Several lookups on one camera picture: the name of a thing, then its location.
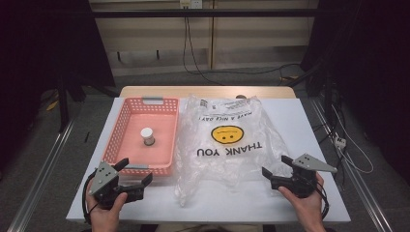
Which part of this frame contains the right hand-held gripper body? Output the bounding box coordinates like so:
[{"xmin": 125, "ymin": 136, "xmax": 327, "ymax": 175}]
[{"xmin": 270, "ymin": 153, "xmax": 338, "ymax": 199}]

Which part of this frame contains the pink plastic basket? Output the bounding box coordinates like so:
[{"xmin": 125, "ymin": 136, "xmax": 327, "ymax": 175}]
[{"xmin": 102, "ymin": 96, "xmax": 180, "ymax": 177}]

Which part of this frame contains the white thin cable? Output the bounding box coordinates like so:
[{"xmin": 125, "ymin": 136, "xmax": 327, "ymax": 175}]
[{"xmin": 331, "ymin": 104, "xmax": 375, "ymax": 175}]

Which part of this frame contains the wooden table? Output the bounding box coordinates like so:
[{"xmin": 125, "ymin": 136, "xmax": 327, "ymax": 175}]
[{"xmin": 119, "ymin": 85, "xmax": 297, "ymax": 100}]

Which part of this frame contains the white power strip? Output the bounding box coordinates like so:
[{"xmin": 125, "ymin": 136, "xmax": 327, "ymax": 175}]
[{"xmin": 334, "ymin": 136, "xmax": 348, "ymax": 150}]

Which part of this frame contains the aluminium floor rail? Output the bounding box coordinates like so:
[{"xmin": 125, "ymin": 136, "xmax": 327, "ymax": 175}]
[
  {"xmin": 8, "ymin": 118, "xmax": 76, "ymax": 232},
  {"xmin": 309, "ymin": 99, "xmax": 394, "ymax": 232}
]

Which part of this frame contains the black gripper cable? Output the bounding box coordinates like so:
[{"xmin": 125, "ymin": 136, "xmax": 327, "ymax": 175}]
[
  {"xmin": 81, "ymin": 169, "xmax": 99, "ymax": 225},
  {"xmin": 315, "ymin": 175, "xmax": 331, "ymax": 220}
]

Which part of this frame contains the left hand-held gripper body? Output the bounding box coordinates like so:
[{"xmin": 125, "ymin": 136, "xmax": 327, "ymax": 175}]
[{"xmin": 88, "ymin": 160, "xmax": 145, "ymax": 211}]

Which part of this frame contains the clear smiley plastic bag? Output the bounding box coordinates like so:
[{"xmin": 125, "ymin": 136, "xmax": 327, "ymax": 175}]
[{"xmin": 173, "ymin": 94, "xmax": 293, "ymax": 207}]

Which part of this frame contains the person's right hand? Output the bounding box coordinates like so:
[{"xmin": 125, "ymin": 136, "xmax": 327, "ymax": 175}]
[{"xmin": 278, "ymin": 173, "xmax": 327, "ymax": 232}]

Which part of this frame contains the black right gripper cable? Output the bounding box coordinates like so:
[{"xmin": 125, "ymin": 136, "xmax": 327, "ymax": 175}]
[{"xmin": 315, "ymin": 175, "xmax": 331, "ymax": 220}]

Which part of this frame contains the small white-capped bottle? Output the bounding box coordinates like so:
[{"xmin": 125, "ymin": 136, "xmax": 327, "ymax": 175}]
[{"xmin": 140, "ymin": 127, "xmax": 156, "ymax": 147}]

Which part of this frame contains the black metal stand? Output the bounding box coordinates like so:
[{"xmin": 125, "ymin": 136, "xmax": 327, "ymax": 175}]
[{"xmin": 55, "ymin": 75, "xmax": 72, "ymax": 133}]

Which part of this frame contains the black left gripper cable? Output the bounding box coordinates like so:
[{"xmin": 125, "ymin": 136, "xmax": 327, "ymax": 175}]
[{"xmin": 81, "ymin": 169, "xmax": 99, "ymax": 225}]

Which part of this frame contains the white wall socket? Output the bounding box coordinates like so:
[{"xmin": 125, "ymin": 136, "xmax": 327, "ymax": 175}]
[{"xmin": 179, "ymin": 0, "xmax": 203, "ymax": 10}]

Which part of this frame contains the black horizontal bar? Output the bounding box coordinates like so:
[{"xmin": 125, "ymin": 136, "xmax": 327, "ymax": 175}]
[{"xmin": 91, "ymin": 9, "xmax": 320, "ymax": 19}]

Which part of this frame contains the black hanging wall cable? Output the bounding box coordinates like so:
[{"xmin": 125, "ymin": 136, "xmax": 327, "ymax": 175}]
[{"xmin": 182, "ymin": 15, "xmax": 225, "ymax": 86}]

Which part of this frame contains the person's left hand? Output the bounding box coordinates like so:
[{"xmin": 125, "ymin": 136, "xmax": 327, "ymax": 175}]
[{"xmin": 85, "ymin": 179, "xmax": 129, "ymax": 232}]

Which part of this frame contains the white table cover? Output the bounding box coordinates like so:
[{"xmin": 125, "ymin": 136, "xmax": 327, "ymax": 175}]
[{"xmin": 66, "ymin": 97, "xmax": 352, "ymax": 224}]

